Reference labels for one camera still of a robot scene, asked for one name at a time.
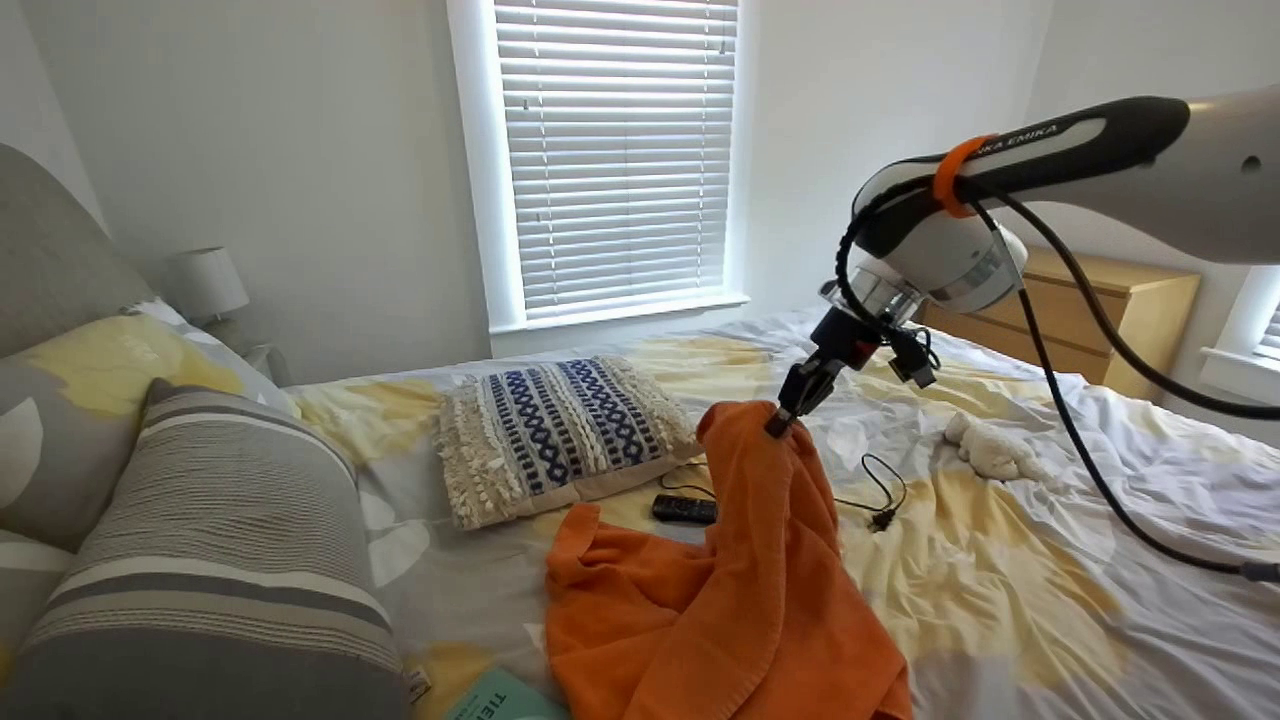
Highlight orange towel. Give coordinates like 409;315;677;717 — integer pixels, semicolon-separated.
544;401;910;720

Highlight beige blue patterned pillow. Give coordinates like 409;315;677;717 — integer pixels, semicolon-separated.
435;355;697;533

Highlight grey yellow leaf pillow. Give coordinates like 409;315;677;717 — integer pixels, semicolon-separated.
0;299;290;547

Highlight light wooden dresser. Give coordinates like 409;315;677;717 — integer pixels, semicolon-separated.
919;250;1199;401

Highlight black remote control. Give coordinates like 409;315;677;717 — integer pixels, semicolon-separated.
650;496;714;525

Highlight thin black charging cable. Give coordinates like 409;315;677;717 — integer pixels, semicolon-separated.
831;446;910;536

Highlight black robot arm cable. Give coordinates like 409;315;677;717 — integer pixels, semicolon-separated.
831;183;1280;585

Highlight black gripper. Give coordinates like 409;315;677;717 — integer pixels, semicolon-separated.
765;303;940;437

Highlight beige upholstered headboard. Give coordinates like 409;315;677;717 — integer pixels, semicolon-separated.
0;149;151;353

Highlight white window blinds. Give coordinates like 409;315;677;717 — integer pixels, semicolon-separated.
492;0;738;318

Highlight teal paperback book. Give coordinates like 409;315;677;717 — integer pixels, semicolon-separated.
448;667;569;720

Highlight grey striped pillow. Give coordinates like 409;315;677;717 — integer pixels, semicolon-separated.
0;385;409;720

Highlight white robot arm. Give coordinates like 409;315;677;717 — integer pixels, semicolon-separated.
765;89;1280;437

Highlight white table lamp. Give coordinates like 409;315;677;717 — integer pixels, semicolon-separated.
171;242;284;378

